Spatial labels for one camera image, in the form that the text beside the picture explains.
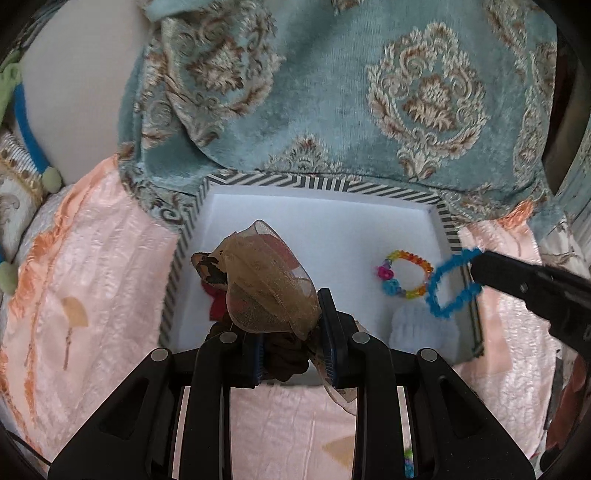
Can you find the striped tray with white inside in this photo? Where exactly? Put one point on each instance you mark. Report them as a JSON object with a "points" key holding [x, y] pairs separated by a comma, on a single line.
{"points": [[300, 217]]}

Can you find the beige organza hair bow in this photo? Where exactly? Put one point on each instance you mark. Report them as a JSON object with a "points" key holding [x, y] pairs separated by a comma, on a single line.
{"points": [[263, 277]]}

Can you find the green and blue plush toy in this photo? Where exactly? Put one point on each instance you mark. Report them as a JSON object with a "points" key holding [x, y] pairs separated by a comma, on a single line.
{"points": [[27, 138]]}

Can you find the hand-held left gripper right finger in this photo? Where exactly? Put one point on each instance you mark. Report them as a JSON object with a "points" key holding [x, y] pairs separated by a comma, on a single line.
{"points": [[328, 341]]}

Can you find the embroidered floral pillow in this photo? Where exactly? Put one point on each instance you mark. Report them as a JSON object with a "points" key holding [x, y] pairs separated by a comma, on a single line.
{"points": [[14, 207]]}

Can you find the red bow hair clip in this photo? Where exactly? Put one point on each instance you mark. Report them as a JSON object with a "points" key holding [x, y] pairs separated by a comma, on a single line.
{"points": [[217, 307]]}

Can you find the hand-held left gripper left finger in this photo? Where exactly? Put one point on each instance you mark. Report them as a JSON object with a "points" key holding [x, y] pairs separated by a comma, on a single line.
{"points": [[256, 360]]}

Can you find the pink quilted bedspread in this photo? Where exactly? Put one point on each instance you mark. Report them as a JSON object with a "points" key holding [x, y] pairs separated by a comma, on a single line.
{"points": [[92, 277]]}

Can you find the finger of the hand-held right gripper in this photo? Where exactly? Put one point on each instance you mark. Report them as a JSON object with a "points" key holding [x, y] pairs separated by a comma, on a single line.
{"points": [[508, 277]]}

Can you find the teal patterned blanket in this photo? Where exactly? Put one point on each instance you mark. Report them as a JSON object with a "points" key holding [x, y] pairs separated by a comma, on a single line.
{"points": [[323, 92]]}

